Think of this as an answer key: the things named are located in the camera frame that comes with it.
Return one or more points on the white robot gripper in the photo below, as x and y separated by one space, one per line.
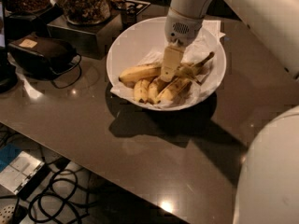
182 31

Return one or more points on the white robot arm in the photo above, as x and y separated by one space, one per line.
274 22

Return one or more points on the right yellow banana with stem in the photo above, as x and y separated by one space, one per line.
185 75

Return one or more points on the white round bowl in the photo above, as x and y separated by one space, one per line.
144 42

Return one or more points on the white paper liner in bowl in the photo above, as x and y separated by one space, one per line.
135 60

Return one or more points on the left short yellow banana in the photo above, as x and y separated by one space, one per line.
141 90

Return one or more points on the white paper napkin behind bowl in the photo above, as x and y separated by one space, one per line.
214 27

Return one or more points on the black tray with items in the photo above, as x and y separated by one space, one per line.
131 7

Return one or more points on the glass jar of granola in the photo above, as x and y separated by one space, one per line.
86 12

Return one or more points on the black headset device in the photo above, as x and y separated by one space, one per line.
43 57

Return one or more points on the dark stand under left jar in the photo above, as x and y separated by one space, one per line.
19 25

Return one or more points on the white robot body shell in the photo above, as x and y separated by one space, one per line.
268 186

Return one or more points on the black round base left edge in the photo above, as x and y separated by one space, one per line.
8 77

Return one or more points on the silver box on floor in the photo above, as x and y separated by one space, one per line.
17 170

